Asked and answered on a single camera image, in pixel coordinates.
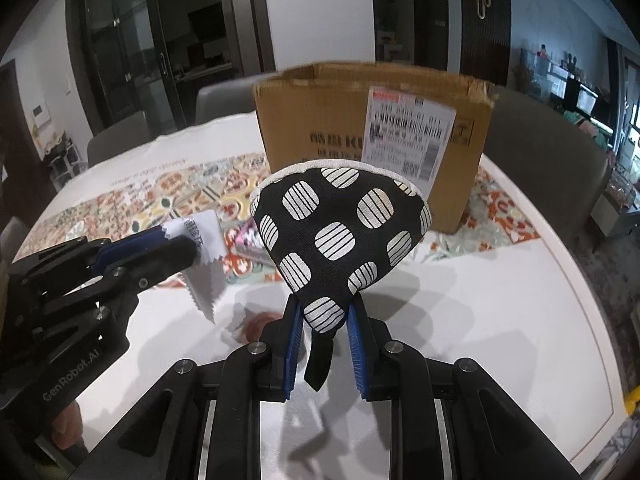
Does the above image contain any small pink card box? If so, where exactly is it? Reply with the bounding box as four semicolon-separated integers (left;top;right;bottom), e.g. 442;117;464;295
235;222;273;263

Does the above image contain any dark door with metal handle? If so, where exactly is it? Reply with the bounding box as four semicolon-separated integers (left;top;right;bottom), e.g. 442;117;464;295
457;0;513;88

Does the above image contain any dark display cabinet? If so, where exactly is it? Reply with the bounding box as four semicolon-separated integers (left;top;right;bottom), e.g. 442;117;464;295
520;47;613;121

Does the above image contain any brown cardboard box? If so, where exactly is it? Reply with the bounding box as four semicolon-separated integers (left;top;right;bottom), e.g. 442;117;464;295
252;62;496;235

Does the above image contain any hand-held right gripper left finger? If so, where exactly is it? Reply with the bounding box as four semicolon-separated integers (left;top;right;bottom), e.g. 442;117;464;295
75;296;305;480

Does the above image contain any small shoe rack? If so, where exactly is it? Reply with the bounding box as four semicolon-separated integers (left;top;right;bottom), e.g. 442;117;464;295
42;130;83;191

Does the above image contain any grey dining chair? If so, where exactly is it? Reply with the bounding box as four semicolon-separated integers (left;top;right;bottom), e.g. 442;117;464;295
196;74;281;126
482;85;613;256
86;110;153;167

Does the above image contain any low coffee table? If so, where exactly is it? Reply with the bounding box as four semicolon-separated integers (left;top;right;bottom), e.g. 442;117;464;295
590;165;640;238

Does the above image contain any black white spotted pouch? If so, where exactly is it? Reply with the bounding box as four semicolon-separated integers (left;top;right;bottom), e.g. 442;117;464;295
250;159;433;392

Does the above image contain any grey zigzag edged cloth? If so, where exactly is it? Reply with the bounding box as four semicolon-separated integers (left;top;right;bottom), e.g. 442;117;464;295
161;210;223;324

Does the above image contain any person's left hand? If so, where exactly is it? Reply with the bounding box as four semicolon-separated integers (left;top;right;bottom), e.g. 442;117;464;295
50;400;88;461

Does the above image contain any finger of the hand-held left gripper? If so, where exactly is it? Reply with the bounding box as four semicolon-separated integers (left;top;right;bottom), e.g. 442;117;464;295
97;236;199;293
91;230;168;273

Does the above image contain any dark framed glass sliding door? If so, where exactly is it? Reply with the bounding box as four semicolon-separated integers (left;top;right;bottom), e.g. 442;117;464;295
65;0;278;131

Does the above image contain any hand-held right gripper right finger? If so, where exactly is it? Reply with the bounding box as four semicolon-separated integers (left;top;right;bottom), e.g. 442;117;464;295
347;305;576;480

